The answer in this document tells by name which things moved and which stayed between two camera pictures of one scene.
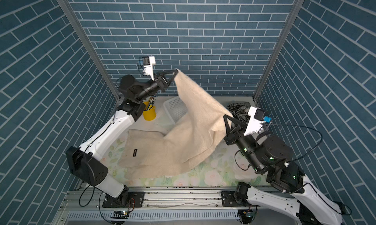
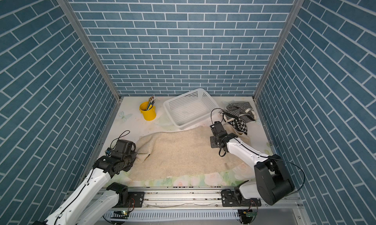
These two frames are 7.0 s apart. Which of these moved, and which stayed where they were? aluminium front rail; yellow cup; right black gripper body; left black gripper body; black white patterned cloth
Moved: left black gripper body; right black gripper body
Stayed: black white patterned cloth; aluminium front rail; yellow cup
